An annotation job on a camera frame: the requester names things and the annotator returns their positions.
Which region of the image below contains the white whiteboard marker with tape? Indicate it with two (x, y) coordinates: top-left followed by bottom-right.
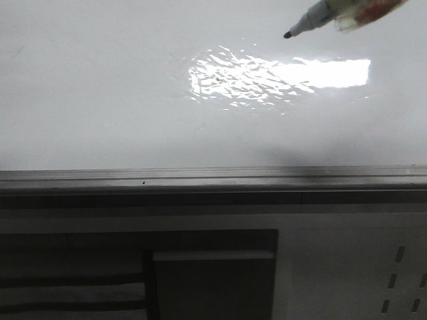
(284, 0), (407, 39)

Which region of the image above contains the dark box under whiteboard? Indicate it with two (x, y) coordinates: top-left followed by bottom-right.
(155, 259), (276, 319)

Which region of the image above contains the dark slatted shelf rack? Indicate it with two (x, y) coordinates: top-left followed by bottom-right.
(1, 230), (278, 319)

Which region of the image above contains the white perforated metal panel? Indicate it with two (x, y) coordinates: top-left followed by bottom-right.
(277, 213), (427, 320)

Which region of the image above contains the white whiteboard with aluminium frame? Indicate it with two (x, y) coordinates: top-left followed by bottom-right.
(1, 1), (426, 202)

